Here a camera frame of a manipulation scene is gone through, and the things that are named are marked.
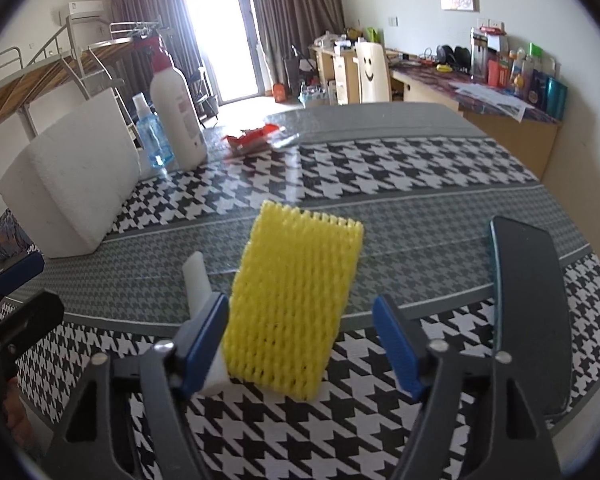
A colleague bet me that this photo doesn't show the red snack packet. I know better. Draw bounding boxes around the red snack packet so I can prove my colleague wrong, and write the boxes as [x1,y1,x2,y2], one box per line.
[222,124,286,154]

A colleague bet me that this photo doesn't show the wooden smiley chair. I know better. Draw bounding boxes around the wooden smiley chair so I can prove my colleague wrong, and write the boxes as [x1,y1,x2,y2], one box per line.
[355,41,394,106]

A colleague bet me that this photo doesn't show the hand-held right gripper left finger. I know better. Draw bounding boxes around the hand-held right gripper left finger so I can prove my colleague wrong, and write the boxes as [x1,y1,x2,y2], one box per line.
[45,292,230,480]

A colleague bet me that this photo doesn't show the white foam box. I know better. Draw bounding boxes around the white foam box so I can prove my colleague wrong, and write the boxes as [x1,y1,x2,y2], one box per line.
[0,86,142,259]

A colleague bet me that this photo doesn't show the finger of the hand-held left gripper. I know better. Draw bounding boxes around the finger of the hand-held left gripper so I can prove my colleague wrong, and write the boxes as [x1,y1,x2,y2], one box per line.
[0,251,46,308]
[0,290,65,348]

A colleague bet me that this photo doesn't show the white air conditioner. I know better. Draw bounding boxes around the white air conditioner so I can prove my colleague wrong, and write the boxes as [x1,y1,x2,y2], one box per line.
[67,0,105,22]

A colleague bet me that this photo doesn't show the yellow foam net sleeve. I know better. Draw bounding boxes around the yellow foam net sleeve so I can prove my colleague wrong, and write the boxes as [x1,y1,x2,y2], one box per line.
[221,200,366,402]

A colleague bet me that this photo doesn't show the black smartphone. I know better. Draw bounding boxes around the black smartphone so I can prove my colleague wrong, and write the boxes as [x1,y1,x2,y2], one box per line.
[489,216,576,414]

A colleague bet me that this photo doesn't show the wooden desk with drawers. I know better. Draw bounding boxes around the wooden desk with drawers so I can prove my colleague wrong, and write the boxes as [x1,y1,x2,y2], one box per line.
[309,42,361,107]

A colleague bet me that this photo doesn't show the brown curtain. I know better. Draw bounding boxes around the brown curtain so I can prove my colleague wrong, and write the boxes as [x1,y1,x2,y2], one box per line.
[247,0,346,97]
[107,0,188,86]

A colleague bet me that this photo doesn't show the black folding chair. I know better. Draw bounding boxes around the black folding chair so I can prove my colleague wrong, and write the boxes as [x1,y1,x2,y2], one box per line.
[195,67,222,126]

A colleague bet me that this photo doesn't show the teal bottle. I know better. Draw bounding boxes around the teal bottle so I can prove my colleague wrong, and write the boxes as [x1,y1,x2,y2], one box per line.
[546,77,569,121]

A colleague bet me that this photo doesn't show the dark blue bottle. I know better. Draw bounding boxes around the dark blue bottle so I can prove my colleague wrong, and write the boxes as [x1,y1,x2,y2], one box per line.
[527,70,548,107]

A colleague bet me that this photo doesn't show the glass balcony door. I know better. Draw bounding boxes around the glass balcony door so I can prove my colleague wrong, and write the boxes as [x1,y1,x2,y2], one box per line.
[177,0,277,107]

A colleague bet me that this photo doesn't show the grey metal bunk bed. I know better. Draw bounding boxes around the grey metal bunk bed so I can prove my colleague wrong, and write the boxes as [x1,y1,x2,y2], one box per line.
[0,22,177,161]

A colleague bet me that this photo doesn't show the red box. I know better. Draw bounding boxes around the red box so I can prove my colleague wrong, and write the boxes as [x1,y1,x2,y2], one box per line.
[487,57,511,87]

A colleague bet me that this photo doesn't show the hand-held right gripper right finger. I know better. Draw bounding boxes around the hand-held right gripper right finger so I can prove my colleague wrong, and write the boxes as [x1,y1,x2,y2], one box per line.
[372,295,563,480]

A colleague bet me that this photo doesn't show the blue spray bottle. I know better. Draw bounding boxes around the blue spray bottle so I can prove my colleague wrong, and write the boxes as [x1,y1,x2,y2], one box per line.
[132,94,175,169]

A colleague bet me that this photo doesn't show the houndstooth tablecloth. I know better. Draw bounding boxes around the houndstooth tablecloth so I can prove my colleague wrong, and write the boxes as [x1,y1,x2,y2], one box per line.
[10,102,600,480]

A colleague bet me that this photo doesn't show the desk with colourful cover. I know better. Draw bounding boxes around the desk with colourful cover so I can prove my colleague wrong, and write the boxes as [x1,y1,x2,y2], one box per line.
[390,52,565,182]

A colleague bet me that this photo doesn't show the white lotion pump bottle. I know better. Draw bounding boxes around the white lotion pump bottle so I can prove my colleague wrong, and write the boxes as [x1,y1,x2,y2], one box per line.
[149,35,208,171]

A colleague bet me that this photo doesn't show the purple grey quilt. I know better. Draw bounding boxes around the purple grey quilt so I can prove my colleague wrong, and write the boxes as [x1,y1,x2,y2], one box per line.
[0,210,36,262]

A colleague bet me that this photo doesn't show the white paper sheets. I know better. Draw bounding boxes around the white paper sheets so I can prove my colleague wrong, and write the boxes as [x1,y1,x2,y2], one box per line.
[454,82,531,123]

